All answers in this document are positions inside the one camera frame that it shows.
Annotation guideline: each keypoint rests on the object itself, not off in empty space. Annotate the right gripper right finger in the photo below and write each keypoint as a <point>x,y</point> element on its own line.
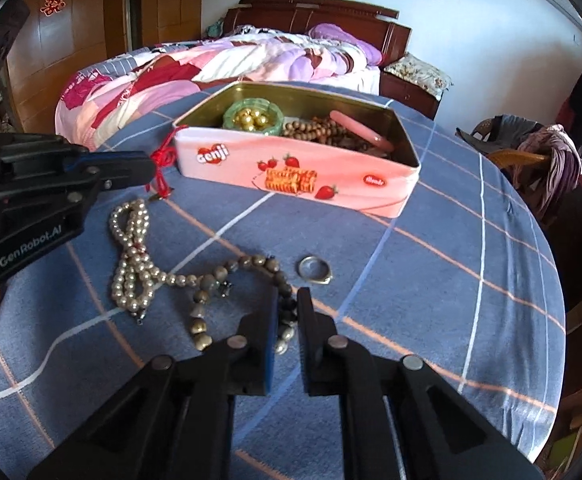
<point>399,419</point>

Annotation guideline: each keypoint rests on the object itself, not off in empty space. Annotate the purple pillow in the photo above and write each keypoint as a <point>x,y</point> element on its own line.
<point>329,31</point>

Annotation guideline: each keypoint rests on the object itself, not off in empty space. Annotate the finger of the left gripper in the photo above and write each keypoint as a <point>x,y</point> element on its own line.
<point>114,170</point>

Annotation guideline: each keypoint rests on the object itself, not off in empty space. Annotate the wooden wardrobe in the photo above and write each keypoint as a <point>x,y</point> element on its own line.
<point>47,51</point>

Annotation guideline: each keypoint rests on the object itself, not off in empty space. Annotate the red paper wall decoration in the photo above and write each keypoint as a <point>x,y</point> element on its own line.
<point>51,7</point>

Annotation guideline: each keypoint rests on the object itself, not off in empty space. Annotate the purple clothes on chair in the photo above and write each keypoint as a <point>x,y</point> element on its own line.
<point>543,187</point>

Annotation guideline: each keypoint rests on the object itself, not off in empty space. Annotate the pink Genji biscuit tin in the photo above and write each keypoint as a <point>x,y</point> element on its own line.
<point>364,179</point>

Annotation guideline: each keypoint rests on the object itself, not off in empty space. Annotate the pink bangle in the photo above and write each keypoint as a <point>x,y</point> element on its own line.
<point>365,133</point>

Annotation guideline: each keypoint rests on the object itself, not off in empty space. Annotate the floral cushion on nightstand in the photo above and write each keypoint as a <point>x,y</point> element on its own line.
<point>422,74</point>

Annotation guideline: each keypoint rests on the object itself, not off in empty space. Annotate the bed with patchwork quilt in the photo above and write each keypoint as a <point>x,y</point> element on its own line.
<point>104,97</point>

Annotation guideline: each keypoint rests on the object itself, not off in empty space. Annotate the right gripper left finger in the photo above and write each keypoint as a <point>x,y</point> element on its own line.
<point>174,419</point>

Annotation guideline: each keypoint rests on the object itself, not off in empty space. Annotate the wicker chair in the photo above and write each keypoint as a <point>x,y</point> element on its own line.
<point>509,132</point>

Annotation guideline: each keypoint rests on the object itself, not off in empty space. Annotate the dark wooden headboard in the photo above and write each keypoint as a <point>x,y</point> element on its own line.
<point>374,24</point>

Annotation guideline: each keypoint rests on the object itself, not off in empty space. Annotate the wooden nightstand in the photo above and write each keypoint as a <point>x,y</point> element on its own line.
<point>408,94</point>

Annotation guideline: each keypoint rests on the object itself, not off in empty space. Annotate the green jade bangle red tassel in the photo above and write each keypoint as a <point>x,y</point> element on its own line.
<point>255,115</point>

